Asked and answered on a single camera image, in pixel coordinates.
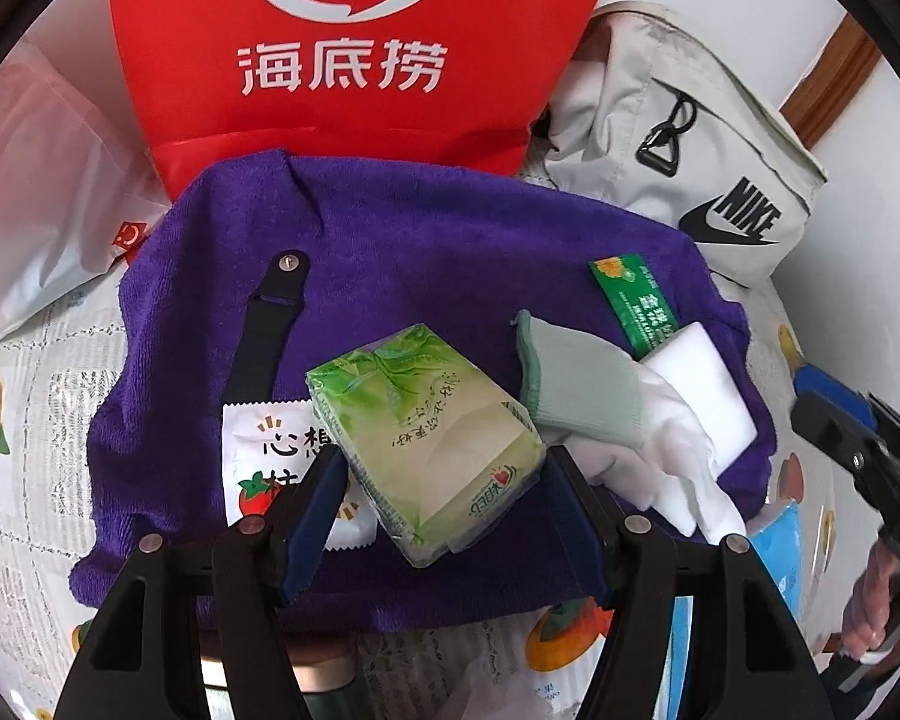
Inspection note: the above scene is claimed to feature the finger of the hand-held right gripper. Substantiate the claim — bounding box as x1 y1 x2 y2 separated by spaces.
793 364 882 432
790 394 900 537

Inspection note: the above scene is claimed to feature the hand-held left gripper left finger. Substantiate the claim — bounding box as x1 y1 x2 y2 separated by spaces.
52 446 350 720

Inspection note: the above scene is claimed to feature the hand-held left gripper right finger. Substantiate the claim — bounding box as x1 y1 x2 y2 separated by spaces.
544 446 841 720

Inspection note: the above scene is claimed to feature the white sachet with tomato print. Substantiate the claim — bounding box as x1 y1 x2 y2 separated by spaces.
221 399 380 550

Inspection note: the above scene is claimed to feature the white sponge with green label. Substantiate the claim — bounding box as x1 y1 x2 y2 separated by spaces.
587 255 758 477

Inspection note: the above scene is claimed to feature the white glove with green cuff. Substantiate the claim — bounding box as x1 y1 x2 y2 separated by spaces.
514 309 747 541

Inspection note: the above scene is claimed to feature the green tissue packet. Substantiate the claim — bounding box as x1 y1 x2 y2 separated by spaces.
305 322 548 567

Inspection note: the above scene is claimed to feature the black strap with snap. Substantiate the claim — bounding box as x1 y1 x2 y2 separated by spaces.
225 251 308 410

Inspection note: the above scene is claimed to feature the purple towel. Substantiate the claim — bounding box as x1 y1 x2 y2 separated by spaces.
69 152 777 635

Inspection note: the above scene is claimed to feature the person's right hand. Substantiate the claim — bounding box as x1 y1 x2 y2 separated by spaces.
841 540 900 665

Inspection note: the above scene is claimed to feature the dark tea tin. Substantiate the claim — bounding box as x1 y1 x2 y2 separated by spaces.
199 649 361 720

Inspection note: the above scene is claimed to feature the clear plastic wrapper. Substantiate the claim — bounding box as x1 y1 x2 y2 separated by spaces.
450 637 571 720

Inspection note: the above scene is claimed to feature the grey waist bag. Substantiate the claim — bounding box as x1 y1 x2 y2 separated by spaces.
529 4 830 290

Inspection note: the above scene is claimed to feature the white plastic shopping bag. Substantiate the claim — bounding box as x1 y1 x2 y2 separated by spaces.
0 41 173 350

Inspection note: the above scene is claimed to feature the red paper bag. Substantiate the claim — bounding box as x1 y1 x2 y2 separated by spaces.
105 0 623 196

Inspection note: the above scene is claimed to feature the brown wooden door frame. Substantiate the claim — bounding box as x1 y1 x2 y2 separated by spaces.
776 15 882 151

